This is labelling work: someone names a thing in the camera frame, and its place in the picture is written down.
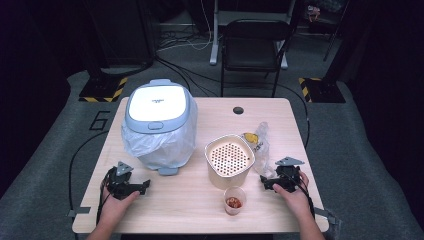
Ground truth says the black floor cable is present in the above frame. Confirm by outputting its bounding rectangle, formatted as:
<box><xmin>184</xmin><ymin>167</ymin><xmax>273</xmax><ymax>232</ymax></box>
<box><xmin>67</xmin><ymin>130</ymin><xmax>110</xmax><ymax>212</ymax></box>
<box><xmin>275</xmin><ymin>83</ymin><xmax>311</xmax><ymax>150</ymax></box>

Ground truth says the hand-held gripper cable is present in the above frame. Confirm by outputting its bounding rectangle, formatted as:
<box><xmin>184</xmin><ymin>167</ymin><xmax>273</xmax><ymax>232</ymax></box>
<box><xmin>289</xmin><ymin>169</ymin><xmax>316</xmax><ymax>220</ymax></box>
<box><xmin>95</xmin><ymin>168</ymin><xmax>116</xmax><ymax>226</ymax></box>

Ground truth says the white floor cable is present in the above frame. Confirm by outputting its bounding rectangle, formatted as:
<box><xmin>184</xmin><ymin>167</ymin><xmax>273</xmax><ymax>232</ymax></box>
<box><xmin>156</xmin><ymin>0</ymin><xmax>214</xmax><ymax>53</ymax></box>

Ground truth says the black stand base hazard tape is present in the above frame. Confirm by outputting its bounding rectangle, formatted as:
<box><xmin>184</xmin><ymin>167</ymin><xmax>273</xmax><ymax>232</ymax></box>
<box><xmin>298</xmin><ymin>77</ymin><xmax>347</xmax><ymax>104</ymax></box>
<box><xmin>78</xmin><ymin>76</ymin><xmax>129</xmax><ymax>103</ymax></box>

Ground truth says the right hand-held gripper cable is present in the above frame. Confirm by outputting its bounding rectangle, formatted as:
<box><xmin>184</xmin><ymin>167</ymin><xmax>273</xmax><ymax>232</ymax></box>
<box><xmin>289</xmin><ymin>169</ymin><xmax>316</xmax><ymax>220</ymax></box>

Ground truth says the grey tape strip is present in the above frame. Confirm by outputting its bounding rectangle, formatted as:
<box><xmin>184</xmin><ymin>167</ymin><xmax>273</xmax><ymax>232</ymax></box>
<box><xmin>313</xmin><ymin>206</ymin><xmax>338</xmax><ymax>225</ymax></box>
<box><xmin>67</xmin><ymin>206</ymin><xmax>92</xmax><ymax>218</ymax></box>

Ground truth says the person's right hand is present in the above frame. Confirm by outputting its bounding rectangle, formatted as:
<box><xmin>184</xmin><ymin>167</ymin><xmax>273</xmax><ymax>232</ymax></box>
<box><xmin>272</xmin><ymin>170</ymin><xmax>313</xmax><ymax>220</ymax></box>

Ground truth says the black folding chair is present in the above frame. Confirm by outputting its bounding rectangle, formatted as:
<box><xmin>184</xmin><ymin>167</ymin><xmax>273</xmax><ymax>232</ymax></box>
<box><xmin>219</xmin><ymin>18</ymin><xmax>293</xmax><ymax>98</ymax></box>

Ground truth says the white plastic bin liner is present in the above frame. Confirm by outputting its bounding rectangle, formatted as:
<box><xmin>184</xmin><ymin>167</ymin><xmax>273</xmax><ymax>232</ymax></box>
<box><xmin>120</xmin><ymin>99</ymin><xmax>199</xmax><ymax>171</ymax></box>

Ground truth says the black cabinet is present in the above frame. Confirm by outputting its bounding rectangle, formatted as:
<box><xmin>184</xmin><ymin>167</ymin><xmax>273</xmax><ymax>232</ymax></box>
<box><xmin>82</xmin><ymin>0</ymin><xmax>157</xmax><ymax>68</ymax></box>

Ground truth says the left hand-held gripper cable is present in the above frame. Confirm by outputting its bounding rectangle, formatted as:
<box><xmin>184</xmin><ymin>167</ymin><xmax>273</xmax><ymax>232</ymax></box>
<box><xmin>95</xmin><ymin>168</ymin><xmax>116</xmax><ymax>226</ymax></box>

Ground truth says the person's left hand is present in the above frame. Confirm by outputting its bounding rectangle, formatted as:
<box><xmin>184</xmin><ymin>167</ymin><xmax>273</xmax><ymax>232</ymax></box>
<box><xmin>99</xmin><ymin>186</ymin><xmax>141</xmax><ymax>222</ymax></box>

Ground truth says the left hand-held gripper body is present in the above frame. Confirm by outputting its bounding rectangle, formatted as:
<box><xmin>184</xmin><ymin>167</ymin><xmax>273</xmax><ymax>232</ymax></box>
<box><xmin>103</xmin><ymin>161</ymin><xmax>143</xmax><ymax>201</ymax></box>

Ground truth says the beige container with perforated strainer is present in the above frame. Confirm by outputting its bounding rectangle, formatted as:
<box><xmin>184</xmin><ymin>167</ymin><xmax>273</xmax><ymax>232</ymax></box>
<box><xmin>204</xmin><ymin>134</ymin><xmax>257</xmax><ymax>191</ymax></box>

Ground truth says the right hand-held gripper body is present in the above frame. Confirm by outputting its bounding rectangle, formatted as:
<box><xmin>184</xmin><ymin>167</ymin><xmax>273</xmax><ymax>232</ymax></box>
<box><xmin>271</xmin><ymin>156</ymin><xmax>305</xmax><ymax>194</ymax></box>

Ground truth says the clear plastic wrapper with yellow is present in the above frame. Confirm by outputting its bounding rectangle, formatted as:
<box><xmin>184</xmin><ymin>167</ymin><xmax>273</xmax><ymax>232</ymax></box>
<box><xmin>241</xmin><ymin>121</ymin><xmax>278</xmax><ymax>179</ymax></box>

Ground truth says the blue and white pedal bin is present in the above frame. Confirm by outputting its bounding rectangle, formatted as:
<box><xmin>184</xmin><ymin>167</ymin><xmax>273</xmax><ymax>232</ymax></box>
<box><xmin>124</xmin><ymin>78</ymin><xmax>198</xmax><ymax>177</ymax></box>

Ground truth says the small clear plastic cup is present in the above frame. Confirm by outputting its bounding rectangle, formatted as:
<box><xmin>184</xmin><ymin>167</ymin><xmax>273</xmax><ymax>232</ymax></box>
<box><xmin>223</xmin><ymin>186</ymin><xmax>247</xmax><ymax>216</ymax></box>

